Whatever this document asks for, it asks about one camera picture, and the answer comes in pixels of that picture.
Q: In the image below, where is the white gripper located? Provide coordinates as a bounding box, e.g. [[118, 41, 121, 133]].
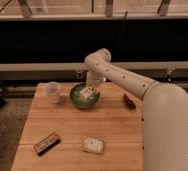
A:
[[86, 71, 106, 91]]

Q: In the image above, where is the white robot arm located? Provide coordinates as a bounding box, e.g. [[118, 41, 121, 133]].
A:
[[84, 48, 188, 171]]

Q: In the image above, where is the green ceramic bowl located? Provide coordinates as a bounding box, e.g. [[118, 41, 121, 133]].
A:
[[70, 83, 100, 109]]

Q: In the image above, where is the clear plastic cup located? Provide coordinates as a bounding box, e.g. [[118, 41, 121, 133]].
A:
[[43, 82, 60, 103]]

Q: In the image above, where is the brown snack bar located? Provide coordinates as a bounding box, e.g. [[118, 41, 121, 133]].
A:
[[123, 94, 136, 110]]

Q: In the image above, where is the wooden table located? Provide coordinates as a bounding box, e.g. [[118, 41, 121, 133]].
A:
[[11, 83, 143, 171]]

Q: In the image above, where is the white plastic snack bag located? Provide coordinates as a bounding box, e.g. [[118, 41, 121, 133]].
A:
[[83, 137, 104, 154]]

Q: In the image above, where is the orange black snack box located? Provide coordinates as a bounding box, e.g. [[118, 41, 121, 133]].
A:
[[34, 132, 61, 156]]

